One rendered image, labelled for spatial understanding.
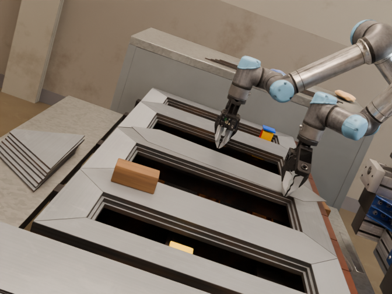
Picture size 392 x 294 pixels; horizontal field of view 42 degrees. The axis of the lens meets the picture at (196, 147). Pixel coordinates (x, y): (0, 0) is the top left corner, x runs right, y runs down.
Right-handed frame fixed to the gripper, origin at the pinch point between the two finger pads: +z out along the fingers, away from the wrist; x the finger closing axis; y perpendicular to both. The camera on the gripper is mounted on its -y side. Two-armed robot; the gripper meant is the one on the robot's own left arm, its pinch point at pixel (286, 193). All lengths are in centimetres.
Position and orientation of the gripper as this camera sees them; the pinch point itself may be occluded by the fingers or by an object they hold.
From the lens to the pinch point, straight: 176.4
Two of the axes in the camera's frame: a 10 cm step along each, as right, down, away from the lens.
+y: 0.8, -2.8, 9.6
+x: -9.4, -3.3, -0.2
